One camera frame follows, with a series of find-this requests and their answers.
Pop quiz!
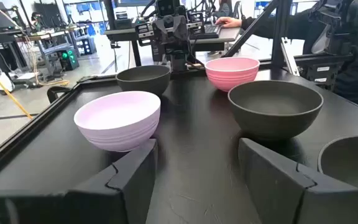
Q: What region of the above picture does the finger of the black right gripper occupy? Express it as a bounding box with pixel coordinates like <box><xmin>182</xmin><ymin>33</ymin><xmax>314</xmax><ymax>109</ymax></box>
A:
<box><xmin>171</xmin><ymin>14</ymin><xmax>190</xmax><ymax>44</ymax></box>
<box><xmin>152</xmin><ymin>15</ymin><xmax>172</xmax><ymax>44</ymax></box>

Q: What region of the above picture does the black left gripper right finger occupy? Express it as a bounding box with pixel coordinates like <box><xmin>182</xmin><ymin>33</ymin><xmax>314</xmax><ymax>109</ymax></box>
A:
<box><xmin>237</xmin><ymin>137</ymin><xmax>358</xmax><ymax>224</ymax></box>

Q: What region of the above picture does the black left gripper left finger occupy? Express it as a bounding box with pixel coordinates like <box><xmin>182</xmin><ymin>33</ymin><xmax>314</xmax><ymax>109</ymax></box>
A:
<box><xmin>0</xmin><ymin>138</ymin><xmax>159</xmax><ymax>224</ymax></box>

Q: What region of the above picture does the dark grey bowl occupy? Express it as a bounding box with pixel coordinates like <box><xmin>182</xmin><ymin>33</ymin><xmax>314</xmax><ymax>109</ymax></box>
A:
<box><xmin>116</xmin><ymin>64</ymin><xmax>172</xmax><ymax>96</ymax></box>
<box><xmin>227</xmin><ymin>80</ymin><xmax>324</xmax><ymax>141</ymax></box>
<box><xmin>317</xmin><ymin>134</ymin><xmax>358</xmax><ymax>190</ymax></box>

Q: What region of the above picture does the pink ribbed bowl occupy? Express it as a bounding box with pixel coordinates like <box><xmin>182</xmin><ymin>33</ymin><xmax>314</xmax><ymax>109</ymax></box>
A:
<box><xmin>204</xmin><ymin>56</ymin><xmax>260</xmax><ymax>93</ymax></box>

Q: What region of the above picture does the lilac ribbed bowl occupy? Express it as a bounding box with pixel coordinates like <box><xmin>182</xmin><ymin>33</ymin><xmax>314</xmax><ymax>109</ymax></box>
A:
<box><xmin>73</xmin><ymin>90</ymin><xmax>162</xmax><ymax>153</ymax></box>

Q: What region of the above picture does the black keyboard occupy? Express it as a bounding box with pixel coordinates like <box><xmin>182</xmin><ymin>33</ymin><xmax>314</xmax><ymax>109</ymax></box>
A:
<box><xmin>190</xmin><ymin>24</ymin><xmax>224</xmax><ymax>40</ymax></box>

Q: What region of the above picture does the grey desk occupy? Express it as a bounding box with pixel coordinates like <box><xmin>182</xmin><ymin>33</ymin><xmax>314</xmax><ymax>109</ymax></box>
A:
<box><xmin>103</xmin><ymin>26</ymin><xmax>242</xmax><ymax>68</ymax></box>

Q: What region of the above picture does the person's hand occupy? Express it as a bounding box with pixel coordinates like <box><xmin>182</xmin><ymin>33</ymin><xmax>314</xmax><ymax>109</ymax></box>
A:
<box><xmin>214</xmin><ymin>16</ymin><xmax>244</xmax><ymax>29</ymax></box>

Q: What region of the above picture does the computer with green lights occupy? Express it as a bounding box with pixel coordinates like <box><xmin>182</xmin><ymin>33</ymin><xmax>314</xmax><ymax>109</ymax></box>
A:
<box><xmin>58</xmin><ymin>47</ymin><xmax>81</xmax><ymax>72</ymax></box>

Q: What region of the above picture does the wooden workbench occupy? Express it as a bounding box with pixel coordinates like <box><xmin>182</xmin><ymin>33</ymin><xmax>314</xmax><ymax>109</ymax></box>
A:
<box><xmin>16</xmin><ymin>24</ymin><xmax>88</xmax><ymax>77</ymax></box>

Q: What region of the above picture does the person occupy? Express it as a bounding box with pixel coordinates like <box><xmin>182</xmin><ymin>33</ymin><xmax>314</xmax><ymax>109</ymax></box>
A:
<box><xmin>240</xmin><ymin>0</ymin><xmax>358</xmax><ymax>114</ymax></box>

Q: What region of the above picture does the white bag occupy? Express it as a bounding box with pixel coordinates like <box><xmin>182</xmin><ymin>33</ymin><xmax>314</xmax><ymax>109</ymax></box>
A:
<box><xmin>0</xmin><ymin>72</ymin><xmax>16</xmax><ymax>94</ymax></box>

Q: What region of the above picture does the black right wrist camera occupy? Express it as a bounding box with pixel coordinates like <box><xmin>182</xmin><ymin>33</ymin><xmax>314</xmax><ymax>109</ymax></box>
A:
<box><xmin>155</xmin><ymin>0</ymin><xmax>180</xmax><ymax>17</ymax></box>

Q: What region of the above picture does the black diagonal frame strut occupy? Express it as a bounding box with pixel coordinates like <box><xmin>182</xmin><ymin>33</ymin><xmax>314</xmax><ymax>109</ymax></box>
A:
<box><xmin>223</xmin><ymin>0</ymin><xmax>281</xmax><ymax>59</ymax></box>

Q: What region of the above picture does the black vertical frame post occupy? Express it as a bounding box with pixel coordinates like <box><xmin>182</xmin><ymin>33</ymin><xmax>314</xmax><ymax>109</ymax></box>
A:
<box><xmin>271</xmin><ymin>0</ymin><xmax>294</xmax><ymax>68</ymax></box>

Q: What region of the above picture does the thin orange cable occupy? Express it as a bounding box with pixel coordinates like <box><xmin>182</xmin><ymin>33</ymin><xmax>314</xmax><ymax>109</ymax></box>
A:
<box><xmin>0</xmin><ymin>0</ymin><xmax>71</xmax><ymax>87</ymax></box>

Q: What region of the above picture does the black corner handle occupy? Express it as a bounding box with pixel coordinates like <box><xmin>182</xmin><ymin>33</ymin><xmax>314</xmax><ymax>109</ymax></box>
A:
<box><xmin>46</xmin><ymin>86</ymin><xmax>71</xmax><ymax>104</ymax></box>

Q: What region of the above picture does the silver frame bracket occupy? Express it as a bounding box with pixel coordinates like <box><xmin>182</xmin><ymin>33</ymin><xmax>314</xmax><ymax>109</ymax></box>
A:
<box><xmin>280</xmin><ymin>36</ymin><xmax>301</xmax><ymax>77</ymax></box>

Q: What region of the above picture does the yellow cable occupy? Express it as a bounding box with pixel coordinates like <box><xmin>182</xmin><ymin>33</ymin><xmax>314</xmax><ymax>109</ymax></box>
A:
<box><xmin>0</xmin><ymin>57</ymin><xmax>33</xmax><ymax>120</ymax></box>

